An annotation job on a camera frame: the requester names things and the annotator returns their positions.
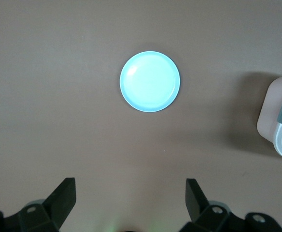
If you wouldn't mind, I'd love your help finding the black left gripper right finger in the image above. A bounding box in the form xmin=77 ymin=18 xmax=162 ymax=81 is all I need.
xmin=185 ymin=178 xmax=282 ymax=232

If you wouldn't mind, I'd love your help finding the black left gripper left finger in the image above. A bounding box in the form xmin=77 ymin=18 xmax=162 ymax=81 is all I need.
xmin=0 ymin=177 xmax=77 ymax=232

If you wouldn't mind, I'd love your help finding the light blue round plate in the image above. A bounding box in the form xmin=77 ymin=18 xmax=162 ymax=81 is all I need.
xmin=119 ymin=50 xmax=181 ymax=113

